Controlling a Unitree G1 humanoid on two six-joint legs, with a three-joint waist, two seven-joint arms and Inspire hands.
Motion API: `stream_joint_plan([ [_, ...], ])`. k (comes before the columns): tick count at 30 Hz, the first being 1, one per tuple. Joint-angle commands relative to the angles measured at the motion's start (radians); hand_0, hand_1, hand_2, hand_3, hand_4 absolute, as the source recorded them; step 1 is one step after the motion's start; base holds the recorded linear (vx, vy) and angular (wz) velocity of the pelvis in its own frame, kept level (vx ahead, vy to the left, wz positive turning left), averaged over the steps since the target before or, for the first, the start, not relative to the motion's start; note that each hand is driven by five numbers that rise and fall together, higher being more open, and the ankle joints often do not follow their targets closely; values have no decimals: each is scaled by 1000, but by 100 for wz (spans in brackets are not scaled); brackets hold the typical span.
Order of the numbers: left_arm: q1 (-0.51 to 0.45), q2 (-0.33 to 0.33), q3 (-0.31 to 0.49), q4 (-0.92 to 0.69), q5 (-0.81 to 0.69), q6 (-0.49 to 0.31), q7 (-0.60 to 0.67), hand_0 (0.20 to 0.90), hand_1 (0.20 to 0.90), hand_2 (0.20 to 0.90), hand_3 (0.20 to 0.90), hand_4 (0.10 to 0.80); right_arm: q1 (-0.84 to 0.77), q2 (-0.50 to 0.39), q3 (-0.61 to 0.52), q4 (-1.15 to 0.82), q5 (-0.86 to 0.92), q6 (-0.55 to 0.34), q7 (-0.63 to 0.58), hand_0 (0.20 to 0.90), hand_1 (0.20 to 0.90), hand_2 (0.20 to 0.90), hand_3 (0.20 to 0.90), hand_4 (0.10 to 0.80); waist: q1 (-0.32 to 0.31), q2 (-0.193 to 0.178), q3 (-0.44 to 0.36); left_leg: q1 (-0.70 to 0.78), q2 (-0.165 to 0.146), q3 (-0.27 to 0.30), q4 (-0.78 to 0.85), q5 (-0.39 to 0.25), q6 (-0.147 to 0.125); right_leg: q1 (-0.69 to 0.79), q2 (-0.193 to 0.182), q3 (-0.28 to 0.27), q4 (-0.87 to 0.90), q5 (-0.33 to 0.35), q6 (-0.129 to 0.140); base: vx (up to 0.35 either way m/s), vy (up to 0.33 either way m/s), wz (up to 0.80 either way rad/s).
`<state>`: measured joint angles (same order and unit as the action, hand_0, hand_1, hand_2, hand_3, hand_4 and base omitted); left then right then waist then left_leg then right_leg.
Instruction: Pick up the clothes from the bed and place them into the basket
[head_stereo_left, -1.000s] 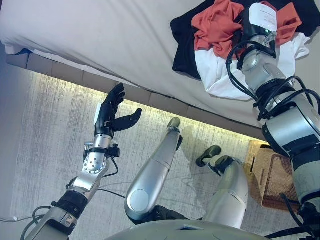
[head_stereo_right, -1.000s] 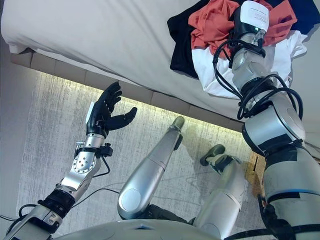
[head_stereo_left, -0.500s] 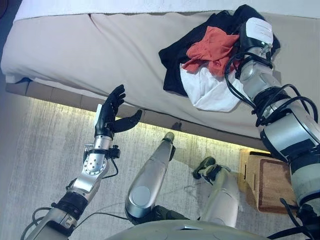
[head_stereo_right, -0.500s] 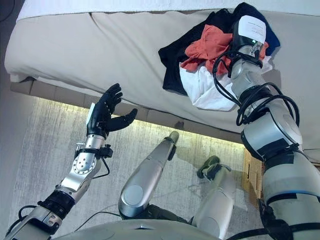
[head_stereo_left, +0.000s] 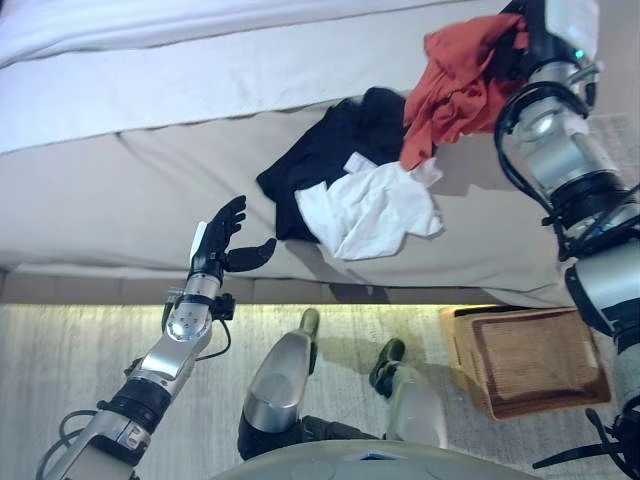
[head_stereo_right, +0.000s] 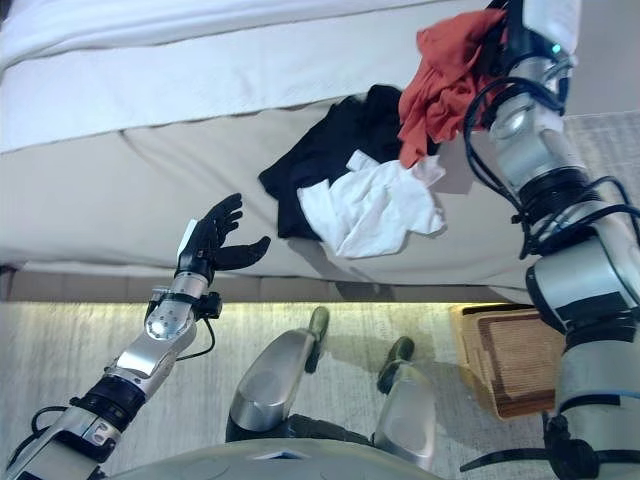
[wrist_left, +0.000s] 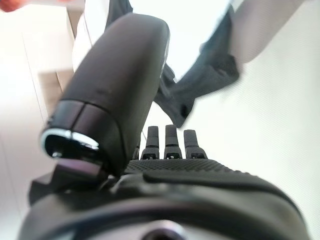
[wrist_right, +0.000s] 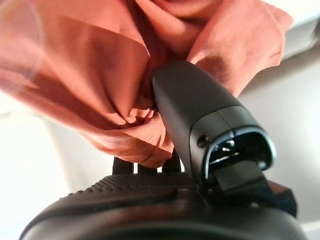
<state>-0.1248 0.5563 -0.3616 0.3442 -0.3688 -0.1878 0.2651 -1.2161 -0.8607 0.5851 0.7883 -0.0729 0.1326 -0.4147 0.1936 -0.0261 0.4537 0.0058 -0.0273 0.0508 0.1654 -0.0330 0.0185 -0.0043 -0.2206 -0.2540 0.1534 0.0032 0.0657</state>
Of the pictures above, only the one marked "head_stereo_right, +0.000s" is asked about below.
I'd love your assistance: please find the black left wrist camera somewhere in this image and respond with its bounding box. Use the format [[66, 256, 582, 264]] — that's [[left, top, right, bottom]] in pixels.
[[201, 291, 224, 320]]

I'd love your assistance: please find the black garment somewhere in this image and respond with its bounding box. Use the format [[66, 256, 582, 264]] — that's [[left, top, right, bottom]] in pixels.
[[257, 84, 407, 244]]

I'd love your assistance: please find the beige upholstered bed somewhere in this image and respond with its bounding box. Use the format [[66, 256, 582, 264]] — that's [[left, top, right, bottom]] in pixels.
[[0, 0, 640, 304]]

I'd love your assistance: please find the white duvet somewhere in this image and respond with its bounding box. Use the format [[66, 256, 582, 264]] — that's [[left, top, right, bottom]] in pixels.
[[0, 0, 494, 154]]

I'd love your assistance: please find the white garment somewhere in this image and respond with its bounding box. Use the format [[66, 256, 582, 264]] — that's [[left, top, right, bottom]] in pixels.
[[296, 150, 448, 260]]

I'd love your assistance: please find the silver right robot leg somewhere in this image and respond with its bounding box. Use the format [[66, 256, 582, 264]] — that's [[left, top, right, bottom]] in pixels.
[[371, 335, 442, 472]]

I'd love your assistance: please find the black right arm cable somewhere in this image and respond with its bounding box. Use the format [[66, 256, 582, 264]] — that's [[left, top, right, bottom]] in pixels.
[[461, 74, 632, 262]]

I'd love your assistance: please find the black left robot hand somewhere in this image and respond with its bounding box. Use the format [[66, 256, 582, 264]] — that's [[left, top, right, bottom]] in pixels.
[[174, 192, 272, 278]]

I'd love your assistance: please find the brown wicker basket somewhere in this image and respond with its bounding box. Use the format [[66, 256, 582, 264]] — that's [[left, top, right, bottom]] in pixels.
[[448, 302, 569, 422]]

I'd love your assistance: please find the silver left robot leg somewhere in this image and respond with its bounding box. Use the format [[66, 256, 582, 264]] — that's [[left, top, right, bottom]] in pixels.
[[224, 305, 332, 444]]

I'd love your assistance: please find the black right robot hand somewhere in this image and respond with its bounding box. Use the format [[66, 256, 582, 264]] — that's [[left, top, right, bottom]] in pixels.
[[483, 0, 584, 77]]

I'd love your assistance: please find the silver robot leg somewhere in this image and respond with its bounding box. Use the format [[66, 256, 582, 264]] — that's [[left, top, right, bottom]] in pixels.
[[371, 335, 442, 472], [224, 305, 332, 444]]

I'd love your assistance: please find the red garment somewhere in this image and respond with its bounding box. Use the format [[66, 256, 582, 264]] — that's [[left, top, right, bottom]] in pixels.
[[396, 8, 509, 170]]

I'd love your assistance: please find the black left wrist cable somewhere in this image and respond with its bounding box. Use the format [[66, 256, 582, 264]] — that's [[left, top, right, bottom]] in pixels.
[[174, 314, 217, 362]]

